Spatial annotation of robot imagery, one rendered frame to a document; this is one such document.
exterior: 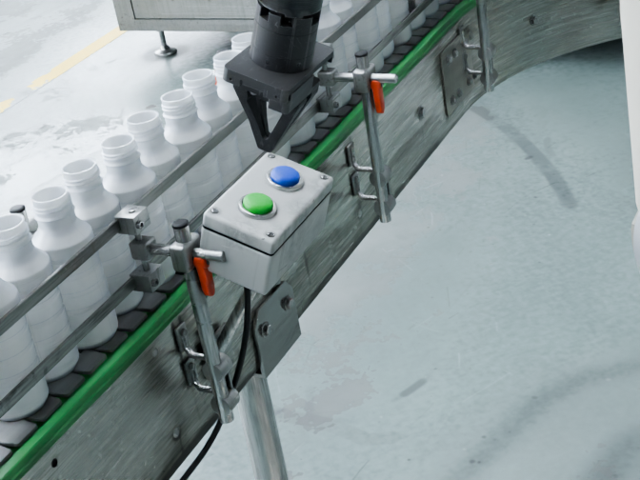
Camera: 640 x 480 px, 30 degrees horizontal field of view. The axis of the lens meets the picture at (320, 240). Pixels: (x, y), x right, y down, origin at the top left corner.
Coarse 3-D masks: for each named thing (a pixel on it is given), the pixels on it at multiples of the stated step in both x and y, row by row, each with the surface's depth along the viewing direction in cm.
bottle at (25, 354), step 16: (0, 288) 107; (0, 304) 106; (16, 304) 108; (0, 336) 107; (16, 336) 108; (0, 352) 108; (16, 352) 108; (32, 352) 110; (0, 368) 108; (16, 368) 109; (32, 368) 111; (0, 384) 109; (16, 384) 109; (0, 400) 110; (32, 400) 111; (16, 416) 111
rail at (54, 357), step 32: (224, 128) 136; (192, 160) 131; (256, 160) 144; (160, 192) 126; (224, 192) 138; (192, 224) 132; (160, 256) 127; (128, 288) 122; (0, 320) 105; (96, 320) 118; (64, 352) 114; (32, 384) 110; (0, 416) 106
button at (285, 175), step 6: (276, 168) 122; (282, 168) 122; (288, 168) 123; (270, 174) 122; (276, 174) 121; (282, 174) 121; (288, 174) 122; (294, 174) 122; (276, 180) 121; (282, 180) 121; (288, 180) 121; (294, 180) 121
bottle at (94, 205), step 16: (80, 160) 121; (64, 176) 119; (80, 176) 119; (96, 176) 120; (80, 192) 119; (96, 192) 120; (80, 208) 120; (96, 208) 120; (112, 208) 121; (96, 224) 120; (112, 240) 121; (128, 240) 124; (112, 256) 122; (128, 256) 124; (112, 272) 123; (128, 272) 124; (112, 288) 123; (128, 304) 125
